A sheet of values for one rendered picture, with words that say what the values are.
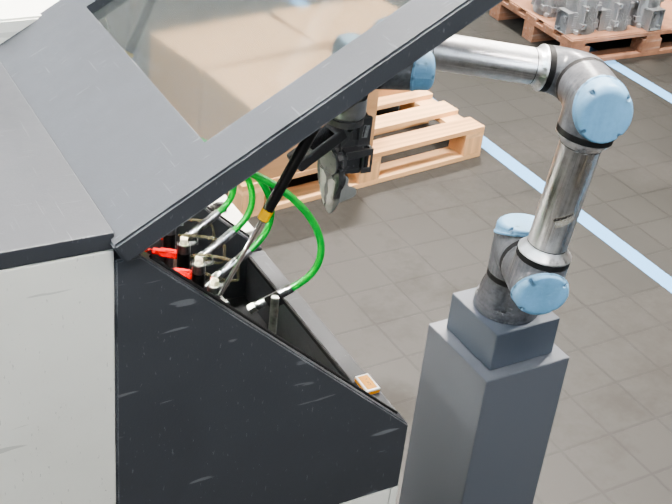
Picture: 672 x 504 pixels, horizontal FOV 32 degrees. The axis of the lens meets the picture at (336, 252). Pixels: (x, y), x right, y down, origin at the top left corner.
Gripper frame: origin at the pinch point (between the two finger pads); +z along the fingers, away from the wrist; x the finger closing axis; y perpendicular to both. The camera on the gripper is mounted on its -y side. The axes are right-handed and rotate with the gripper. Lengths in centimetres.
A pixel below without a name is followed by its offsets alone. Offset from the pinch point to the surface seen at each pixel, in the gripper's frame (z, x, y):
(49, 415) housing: 5, -36, -67
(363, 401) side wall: 19.5, -35.7, -9.0
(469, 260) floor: 124, 130, 143
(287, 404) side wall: 15.4, -35.7, -24.8
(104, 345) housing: -6, -36, -58
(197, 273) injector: 14.2, 6.1, -24.6
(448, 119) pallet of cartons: 111, 217, 188
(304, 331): 30.6, 0.6, -1.8
